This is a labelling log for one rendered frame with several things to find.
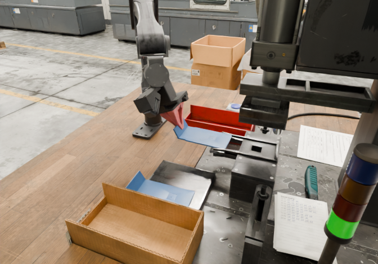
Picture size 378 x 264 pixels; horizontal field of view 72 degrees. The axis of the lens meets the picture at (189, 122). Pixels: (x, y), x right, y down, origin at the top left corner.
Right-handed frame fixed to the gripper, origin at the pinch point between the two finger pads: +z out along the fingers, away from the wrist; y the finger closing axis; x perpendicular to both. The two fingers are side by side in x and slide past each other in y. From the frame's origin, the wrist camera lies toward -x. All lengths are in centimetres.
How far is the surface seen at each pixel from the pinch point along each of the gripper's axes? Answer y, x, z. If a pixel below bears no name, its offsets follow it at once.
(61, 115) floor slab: -232, 123, 11
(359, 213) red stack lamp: 40.5, -27.2, 6.3
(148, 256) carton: 7.5, -36.4, 7.2
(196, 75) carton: -101, 213, 35
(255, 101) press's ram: 25.1, -5.9, -4.9
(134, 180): -5.8, -19.6, 3.2
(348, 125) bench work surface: 40, 40, 32
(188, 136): 2.4, -2.2, 2.6
